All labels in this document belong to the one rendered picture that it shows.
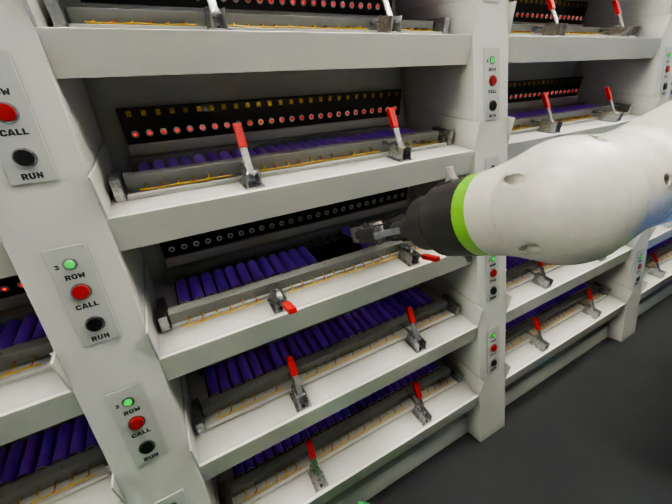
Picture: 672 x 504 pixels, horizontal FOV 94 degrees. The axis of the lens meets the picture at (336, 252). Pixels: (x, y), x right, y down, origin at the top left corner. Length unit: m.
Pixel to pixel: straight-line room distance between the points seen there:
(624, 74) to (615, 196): 1.05
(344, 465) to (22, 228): 0.66
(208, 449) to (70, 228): 0.38
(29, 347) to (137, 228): 0.22
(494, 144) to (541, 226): 0.46
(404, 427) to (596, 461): 0.46
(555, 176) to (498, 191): 0.05
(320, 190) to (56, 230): 0.32
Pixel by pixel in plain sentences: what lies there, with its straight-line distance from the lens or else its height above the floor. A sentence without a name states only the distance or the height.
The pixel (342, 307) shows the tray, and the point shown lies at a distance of 0.56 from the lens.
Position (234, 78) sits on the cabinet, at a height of 0.92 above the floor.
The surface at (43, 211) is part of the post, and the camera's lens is 0.46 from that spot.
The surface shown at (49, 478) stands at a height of 0.39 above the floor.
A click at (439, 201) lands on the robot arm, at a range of 0.38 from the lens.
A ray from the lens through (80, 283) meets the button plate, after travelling 0.47.
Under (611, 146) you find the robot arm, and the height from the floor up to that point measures 0.74.
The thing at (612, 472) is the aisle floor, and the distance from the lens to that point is 1.06.
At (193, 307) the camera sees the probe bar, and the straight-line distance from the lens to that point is 0.53.
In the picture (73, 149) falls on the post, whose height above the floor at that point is 0.81.
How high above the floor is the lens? 0.76
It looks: 17 degrees down
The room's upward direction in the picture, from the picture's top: 9 degrees counter-clockwise
